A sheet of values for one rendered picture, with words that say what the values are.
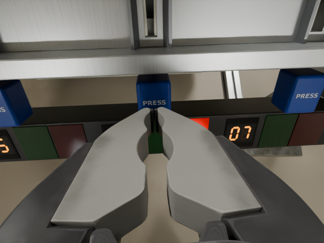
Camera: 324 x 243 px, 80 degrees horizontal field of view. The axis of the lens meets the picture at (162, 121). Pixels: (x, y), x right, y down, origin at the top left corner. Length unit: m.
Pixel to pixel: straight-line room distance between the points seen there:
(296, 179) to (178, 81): 0.65
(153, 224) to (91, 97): 0.60
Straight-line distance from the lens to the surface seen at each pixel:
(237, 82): 0.61
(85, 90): 0.96
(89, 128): 0.18
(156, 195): 0.84
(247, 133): 0.20
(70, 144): 0.20
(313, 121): 0.23
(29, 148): 0.21
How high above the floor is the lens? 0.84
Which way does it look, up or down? 77 degrees down
